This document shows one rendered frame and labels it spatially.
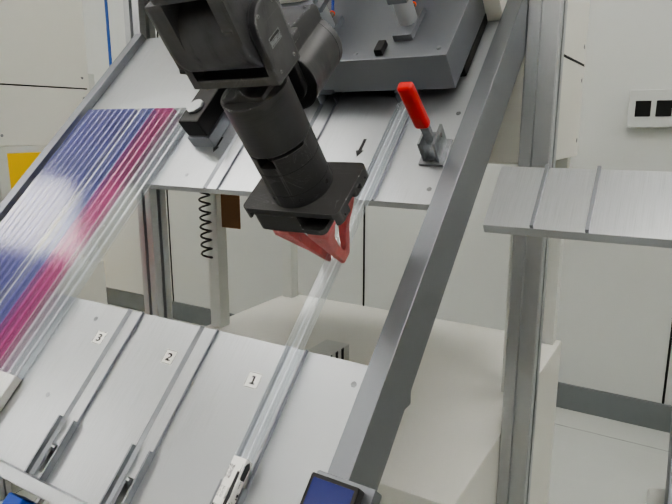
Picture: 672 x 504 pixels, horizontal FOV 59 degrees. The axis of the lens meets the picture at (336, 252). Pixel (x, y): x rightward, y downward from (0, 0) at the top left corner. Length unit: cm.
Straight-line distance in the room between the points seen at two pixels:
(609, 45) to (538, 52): 146
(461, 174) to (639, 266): 172
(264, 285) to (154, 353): 232
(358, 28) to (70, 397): 54
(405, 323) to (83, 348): 38
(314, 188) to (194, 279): 279
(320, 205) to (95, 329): 34
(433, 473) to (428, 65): 50
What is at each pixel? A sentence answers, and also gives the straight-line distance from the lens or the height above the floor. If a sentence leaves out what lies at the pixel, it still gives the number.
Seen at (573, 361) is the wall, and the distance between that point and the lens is 243.
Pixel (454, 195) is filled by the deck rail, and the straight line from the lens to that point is 60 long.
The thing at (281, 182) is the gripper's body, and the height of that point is 101.
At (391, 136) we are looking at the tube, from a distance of 68.
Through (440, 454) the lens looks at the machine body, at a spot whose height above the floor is 62.
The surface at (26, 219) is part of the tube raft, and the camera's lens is 96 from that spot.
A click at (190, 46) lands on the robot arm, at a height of 111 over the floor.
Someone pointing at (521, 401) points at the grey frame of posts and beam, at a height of 68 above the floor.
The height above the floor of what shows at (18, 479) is 73.
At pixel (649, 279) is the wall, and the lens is 231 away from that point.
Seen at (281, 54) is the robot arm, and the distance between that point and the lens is 44.
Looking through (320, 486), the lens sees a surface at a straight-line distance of 46.
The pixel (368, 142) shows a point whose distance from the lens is 70.
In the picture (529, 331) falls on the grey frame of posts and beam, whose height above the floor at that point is 78.
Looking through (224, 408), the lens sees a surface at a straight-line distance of 58.
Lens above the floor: 106
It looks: 12 degrees down
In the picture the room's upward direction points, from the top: straight up
